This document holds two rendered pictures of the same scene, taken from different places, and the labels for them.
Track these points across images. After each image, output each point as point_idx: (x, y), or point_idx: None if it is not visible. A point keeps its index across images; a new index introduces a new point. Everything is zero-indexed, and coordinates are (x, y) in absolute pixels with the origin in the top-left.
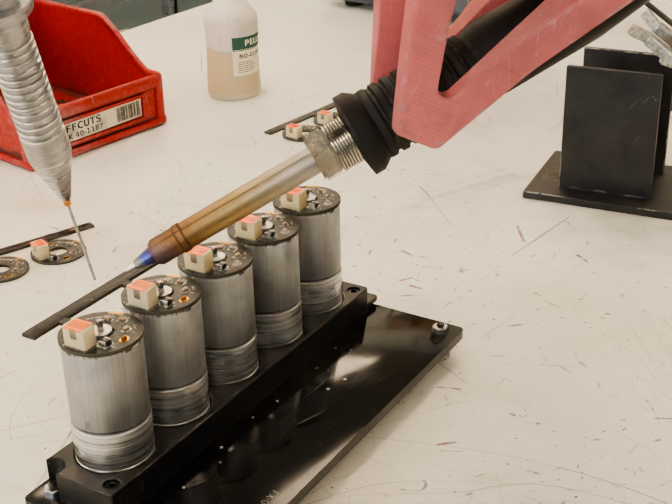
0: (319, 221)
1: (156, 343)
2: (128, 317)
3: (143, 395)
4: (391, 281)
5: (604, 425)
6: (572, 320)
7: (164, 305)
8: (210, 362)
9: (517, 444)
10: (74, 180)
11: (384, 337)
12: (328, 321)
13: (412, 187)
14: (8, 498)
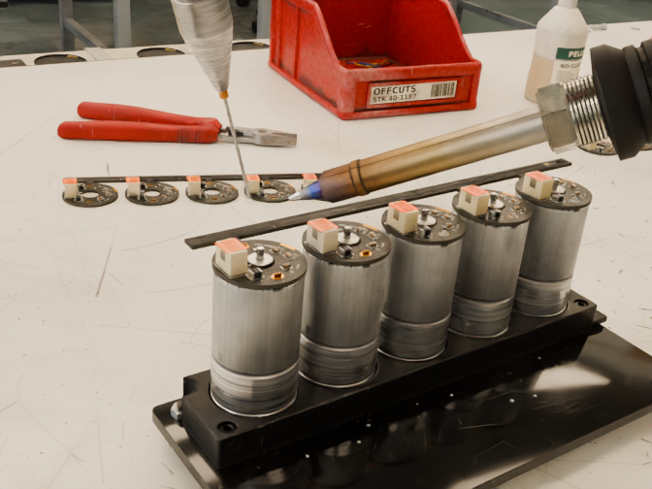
0: (559, 217)
1: (323, 292)
2: (297, 255)
3: (286, 343)
4: (632, 307)
5: None
6: None
7: (341, 253)
8: (388, 331)
9: None
10: (373, 135)
11: (598, 364)
12: (539, 327)
13: None
14: (151, 401)
